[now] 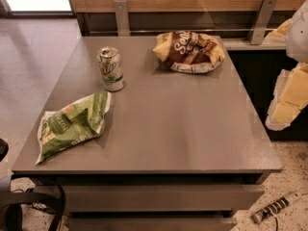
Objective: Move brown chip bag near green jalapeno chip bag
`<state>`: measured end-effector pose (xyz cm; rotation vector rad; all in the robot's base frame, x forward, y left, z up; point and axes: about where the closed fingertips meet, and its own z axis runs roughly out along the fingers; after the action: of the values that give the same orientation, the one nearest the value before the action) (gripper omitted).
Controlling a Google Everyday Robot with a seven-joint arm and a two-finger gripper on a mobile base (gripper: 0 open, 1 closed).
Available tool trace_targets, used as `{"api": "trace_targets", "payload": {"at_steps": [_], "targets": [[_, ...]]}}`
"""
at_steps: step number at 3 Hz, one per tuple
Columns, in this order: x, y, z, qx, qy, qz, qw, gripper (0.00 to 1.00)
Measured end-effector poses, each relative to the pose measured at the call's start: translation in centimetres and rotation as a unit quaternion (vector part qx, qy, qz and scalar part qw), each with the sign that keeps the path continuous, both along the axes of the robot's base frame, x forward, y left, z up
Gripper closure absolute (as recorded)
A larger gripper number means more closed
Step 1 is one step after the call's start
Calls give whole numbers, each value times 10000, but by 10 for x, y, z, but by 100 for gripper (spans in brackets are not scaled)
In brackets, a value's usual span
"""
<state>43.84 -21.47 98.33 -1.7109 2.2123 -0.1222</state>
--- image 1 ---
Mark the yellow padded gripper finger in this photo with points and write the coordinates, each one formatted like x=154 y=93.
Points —
x=290 y=97
x=279 y=34

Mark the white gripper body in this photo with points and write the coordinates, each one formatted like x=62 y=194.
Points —
x=298 y=36

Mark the brown chip bag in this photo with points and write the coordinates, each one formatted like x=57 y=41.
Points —
x=189 y=52

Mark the green jalapeno chip bag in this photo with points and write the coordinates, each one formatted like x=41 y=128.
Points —
x=79 y=121

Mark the white power strip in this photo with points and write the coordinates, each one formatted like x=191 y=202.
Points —
x=276 y=206

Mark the grey drawer cabinet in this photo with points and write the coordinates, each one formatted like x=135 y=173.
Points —
x=180 y=152

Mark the green soda can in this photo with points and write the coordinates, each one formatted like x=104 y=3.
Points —
x=109 y=62

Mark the black chair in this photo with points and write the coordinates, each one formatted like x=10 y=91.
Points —
x=10 y=205

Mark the right metal wall bracket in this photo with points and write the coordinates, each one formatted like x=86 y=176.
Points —
x=262 y=19

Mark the metal wall bracket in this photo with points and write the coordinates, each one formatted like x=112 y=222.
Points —
x=122 y=18
x=262 y=19

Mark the left metal wall bracket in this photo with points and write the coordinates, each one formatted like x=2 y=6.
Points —
x=122 y=18

